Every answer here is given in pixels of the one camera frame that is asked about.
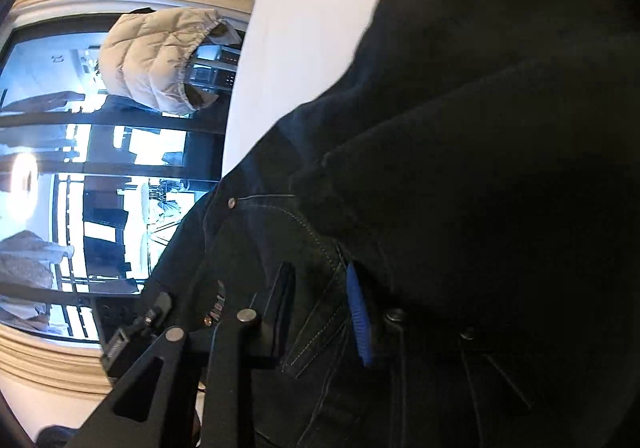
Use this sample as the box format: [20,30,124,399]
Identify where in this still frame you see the beige puffer jacket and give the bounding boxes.
[98,8,240,115]

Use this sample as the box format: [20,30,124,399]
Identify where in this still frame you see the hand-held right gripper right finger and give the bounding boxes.
[346,262,533,448]

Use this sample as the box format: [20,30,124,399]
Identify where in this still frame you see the grey bed with white sheet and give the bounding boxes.
[220,0,613,189]

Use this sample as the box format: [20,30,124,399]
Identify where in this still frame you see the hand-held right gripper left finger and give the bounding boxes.
[75,262,297,448]

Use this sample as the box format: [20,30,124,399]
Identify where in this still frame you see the black denim pants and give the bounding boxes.
[142,0,640,448]

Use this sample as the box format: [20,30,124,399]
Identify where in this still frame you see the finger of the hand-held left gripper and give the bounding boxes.
[100,292,175,379]

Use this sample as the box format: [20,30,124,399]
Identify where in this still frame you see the large glass window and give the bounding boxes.
[0,12,246,344]

